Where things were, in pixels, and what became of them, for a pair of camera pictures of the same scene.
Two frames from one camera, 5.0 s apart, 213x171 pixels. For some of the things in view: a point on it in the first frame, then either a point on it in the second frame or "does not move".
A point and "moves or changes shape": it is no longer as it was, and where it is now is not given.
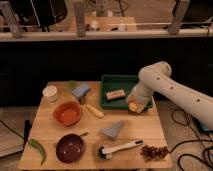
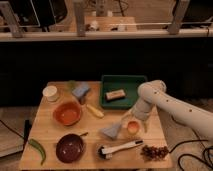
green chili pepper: x=40 y=148 does not move
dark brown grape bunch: x=153 y=153 does not move
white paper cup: x=51 y=93 does not move
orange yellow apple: x=132 y=106 moves or changes shape
